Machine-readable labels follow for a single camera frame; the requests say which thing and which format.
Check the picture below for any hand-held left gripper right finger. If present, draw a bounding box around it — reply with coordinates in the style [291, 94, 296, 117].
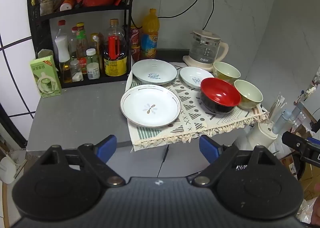
[192, 135, 278, 186]

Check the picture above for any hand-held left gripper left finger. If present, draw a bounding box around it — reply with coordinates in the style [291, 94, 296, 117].
[39, 135, 125, 187]

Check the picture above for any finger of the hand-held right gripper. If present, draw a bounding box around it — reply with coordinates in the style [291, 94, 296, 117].
[282, 131, 310, 155]

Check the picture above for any red and black bowl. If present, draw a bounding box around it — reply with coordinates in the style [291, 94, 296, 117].
[200, 77, 242, 115]

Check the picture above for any cream green bowl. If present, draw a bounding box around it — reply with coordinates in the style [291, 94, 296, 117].
[213, 61, 241, 85]
[234, 79, 264, 110]

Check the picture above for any white plate with script print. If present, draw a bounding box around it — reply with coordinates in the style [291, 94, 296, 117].
[132, 59, 178, 86]

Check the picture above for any person's right hand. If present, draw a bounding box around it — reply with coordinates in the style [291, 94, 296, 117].
[314, 183, 320, 221]

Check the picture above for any white utensil holder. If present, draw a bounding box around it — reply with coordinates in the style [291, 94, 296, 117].
[271, 102, 305, 133]

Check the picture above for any white plastic appliance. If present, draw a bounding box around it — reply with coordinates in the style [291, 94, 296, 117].
[247, 122, 278, 151]

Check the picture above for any patterned fringed cloth mat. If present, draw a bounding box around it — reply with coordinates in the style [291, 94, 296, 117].
[125, 62, 270, 152]

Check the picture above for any bundle of white sticks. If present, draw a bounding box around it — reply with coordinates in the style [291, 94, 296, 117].
[269, 92, 288, 125]

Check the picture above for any white plate with flower print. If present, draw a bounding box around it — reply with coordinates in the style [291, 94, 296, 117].
[120, 84, 182, 128]

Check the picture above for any small white plate blue print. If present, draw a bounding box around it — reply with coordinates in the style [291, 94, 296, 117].
[179, 66, 215, 90]

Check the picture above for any small jar with red label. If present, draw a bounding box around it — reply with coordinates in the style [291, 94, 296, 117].
[79, 57, 88, 75]

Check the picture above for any small clear glass jar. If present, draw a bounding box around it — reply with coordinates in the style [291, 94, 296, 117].
[70, 60, 81, 76]

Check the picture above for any green carton box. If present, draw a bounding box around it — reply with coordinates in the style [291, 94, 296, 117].
[29, 55, 62, 98]

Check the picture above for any glass jar with white lid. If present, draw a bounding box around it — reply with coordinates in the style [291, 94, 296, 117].
[86, 48, 97, 63]

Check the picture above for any red drink can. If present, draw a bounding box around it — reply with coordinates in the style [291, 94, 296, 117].
[131, 45, 142, 62]
[130, 26, 142, 47]

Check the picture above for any glass kettle with cream base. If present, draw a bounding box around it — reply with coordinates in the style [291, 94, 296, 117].
[182, 29, 229, 71]

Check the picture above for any white plastic object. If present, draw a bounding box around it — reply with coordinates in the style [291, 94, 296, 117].
[0, 154, 27, 185]

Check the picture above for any sauce bottle with green label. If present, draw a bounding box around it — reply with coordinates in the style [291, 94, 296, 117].
[76, 22, 89, 61]

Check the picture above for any slim bottle with red cap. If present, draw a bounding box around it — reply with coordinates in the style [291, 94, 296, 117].
[69, 27, 78, 60]

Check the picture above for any orange juice bottle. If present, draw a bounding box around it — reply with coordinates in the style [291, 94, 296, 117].
[140, 9, 160, 60]

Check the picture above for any clear bottle with red cap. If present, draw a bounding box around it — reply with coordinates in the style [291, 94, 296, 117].
[55, 20, 68, 41]

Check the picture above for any black metal shelf rack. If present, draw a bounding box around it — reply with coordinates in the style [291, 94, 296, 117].
[27, 0, 134, 90]

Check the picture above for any orange bottle with white cap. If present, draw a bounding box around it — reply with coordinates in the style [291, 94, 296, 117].
[60, 0, 75, 11]

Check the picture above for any soy sauce bottle red handle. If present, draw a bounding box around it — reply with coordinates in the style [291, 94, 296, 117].
[103, 18, 128, 77]

